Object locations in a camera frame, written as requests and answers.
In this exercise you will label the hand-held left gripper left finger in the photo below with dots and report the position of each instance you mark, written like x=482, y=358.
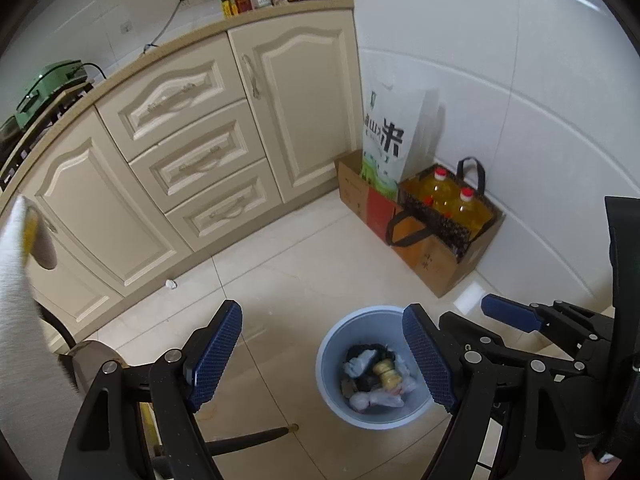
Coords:
x=215, y=355

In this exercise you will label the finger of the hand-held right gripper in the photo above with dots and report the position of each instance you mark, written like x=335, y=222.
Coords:
x=507, y=311
x=475, y=332

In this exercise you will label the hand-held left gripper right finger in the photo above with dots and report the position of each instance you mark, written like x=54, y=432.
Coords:
x=430, y=355

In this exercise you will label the pink white plastic bag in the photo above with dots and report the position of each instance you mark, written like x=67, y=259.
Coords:
x=375, y=400

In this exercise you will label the clear plastic bag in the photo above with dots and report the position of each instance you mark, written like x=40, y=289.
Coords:
x=359, y=362

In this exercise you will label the blue trash bin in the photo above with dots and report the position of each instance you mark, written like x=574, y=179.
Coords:
x=335, y=360

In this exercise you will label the person's right hand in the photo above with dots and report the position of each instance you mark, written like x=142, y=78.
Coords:
x=602, y=467

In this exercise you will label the orange cardboard box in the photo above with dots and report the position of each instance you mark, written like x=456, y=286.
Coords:
x=435, y=266

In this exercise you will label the round table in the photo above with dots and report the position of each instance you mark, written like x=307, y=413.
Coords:
x=250, y=441

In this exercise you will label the patterned carrier bag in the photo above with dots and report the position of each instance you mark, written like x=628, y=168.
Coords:
x=450, y=232

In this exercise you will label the yellow cooking oil bottle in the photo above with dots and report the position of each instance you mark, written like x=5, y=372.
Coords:
x=440, y=190
x=470, y=212

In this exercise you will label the brown red cardboard box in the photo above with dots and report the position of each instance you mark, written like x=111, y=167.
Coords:
x=355, y=187

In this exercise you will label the white rice bag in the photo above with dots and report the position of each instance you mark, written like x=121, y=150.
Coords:
x=395, y=125

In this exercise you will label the cream arched drawer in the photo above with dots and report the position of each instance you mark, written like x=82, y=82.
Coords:
x=170, y=97

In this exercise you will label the beige kitchen countertop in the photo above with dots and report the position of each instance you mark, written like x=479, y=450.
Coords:
x=150, y=59

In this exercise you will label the green electric cooker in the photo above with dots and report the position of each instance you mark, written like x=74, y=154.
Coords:
x=45, y=87

